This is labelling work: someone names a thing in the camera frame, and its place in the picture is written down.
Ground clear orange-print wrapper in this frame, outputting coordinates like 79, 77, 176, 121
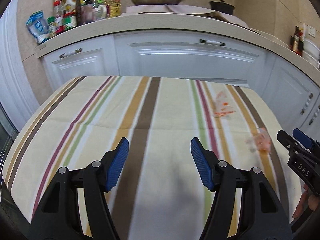
246, 127, 271, 154
213, 90, 235, 118

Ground person's right hand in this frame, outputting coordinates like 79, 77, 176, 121
292, 184, 319, 219

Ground corner cabinet left door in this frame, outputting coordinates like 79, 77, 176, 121
261, 56, 319, 133

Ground striped tablecloth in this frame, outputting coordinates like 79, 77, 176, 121
3, 76, 301, 239

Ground white stacked bowls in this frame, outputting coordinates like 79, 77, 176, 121
302, 38, 319, 68

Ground dark oil bottle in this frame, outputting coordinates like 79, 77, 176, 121
291, 26, 302, 55

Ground white drawer front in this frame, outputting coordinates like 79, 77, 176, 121
114, 30, 267, 87

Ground left small cabinet door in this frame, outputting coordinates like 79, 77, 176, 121
41, 35, 120, 91

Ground beige countertop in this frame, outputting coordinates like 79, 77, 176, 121
36, 13, 319, 85

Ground black lidded pot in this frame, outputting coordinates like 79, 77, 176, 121
209, 0, 235, 15

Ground beige stove cover cloth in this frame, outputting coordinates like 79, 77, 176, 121
124, 4, 248, 28

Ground blue snack bag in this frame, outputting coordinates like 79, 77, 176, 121
26, 10, 49, 45

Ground white spice rack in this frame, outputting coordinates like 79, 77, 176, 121
53, 0, 84, 33

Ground yellow cooking oil bottle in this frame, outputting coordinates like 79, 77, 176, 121
104, 0, 121, 18

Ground right door beaded handle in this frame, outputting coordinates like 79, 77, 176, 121
309, 108, 320, 125

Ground door beaded handle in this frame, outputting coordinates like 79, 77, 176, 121
309, 108, 320, 125
300, 92, 313, 115

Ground left door beaded handle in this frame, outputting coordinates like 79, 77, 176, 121
300, 92, 313, 115

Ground white wall socket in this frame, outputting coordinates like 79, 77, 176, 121
308, 25, 316, 37

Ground drawer handle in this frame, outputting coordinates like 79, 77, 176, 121
199, 39, 226, 46

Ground small cabinet handle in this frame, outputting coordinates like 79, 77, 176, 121
59, 48, 82, 59

